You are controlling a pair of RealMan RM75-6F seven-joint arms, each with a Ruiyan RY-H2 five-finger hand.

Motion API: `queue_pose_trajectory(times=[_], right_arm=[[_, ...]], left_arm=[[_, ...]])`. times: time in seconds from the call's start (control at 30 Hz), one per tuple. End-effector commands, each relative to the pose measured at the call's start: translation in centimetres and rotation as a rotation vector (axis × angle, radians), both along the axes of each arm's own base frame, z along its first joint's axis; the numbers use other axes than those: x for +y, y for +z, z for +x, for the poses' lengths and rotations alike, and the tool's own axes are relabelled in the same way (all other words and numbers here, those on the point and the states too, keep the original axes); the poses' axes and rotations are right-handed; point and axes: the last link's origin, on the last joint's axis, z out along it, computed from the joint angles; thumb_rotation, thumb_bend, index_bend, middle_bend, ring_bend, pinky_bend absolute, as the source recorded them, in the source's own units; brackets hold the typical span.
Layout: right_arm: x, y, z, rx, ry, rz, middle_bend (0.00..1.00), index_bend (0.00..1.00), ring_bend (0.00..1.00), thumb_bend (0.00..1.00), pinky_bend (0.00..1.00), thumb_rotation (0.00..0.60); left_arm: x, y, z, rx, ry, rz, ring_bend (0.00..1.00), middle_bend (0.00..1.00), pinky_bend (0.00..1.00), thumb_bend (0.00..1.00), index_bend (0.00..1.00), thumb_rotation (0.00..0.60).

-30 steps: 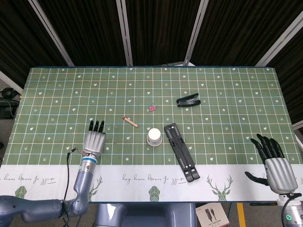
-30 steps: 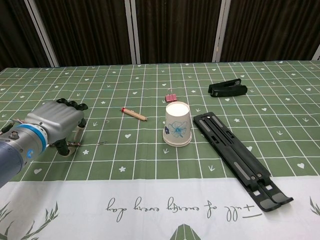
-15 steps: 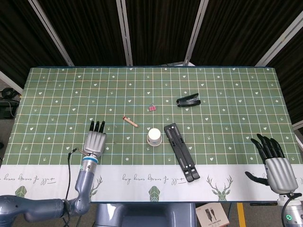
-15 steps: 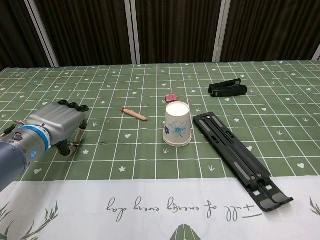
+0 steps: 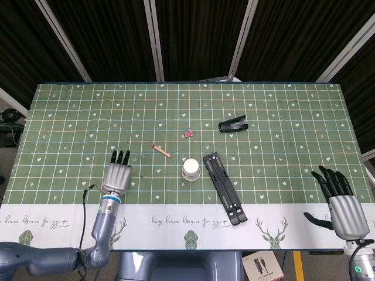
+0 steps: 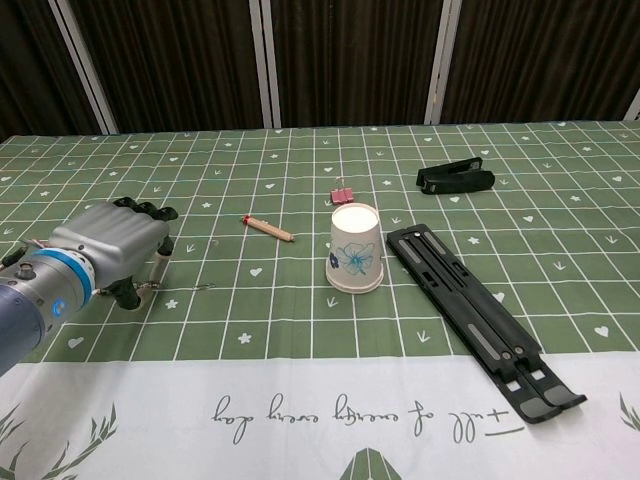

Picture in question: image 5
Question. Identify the green grid deer tablecloth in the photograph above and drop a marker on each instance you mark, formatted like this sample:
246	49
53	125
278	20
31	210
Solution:
187	146

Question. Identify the pink binder clip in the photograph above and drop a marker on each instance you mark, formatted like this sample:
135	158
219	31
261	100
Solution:
188	134

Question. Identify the black folding laptop stand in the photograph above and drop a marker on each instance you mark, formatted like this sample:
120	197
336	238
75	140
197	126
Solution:
225	190

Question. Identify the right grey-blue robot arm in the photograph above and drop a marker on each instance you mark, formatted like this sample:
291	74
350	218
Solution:
361	262

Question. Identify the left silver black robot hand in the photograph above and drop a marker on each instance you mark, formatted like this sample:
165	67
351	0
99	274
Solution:
117	178

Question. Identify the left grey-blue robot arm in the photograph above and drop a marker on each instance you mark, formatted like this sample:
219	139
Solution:
99	231

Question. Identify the grey aluminium partition post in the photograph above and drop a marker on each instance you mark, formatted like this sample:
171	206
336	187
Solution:
348	49
155	41
13	101
64	41
241	41

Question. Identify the black floor equipment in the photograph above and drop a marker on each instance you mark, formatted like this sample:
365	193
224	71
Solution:
10	131

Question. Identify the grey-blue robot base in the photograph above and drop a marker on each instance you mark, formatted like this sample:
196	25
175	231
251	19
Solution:
181	267

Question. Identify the white paper cup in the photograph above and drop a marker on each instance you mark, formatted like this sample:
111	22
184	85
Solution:
191	170

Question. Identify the short wooden pencil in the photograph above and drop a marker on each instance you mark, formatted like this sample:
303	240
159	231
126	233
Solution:
161	150

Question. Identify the black stapler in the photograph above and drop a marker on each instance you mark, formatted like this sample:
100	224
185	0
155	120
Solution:
233	125

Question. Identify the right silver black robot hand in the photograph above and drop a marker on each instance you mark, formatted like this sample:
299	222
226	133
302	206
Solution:
348	216

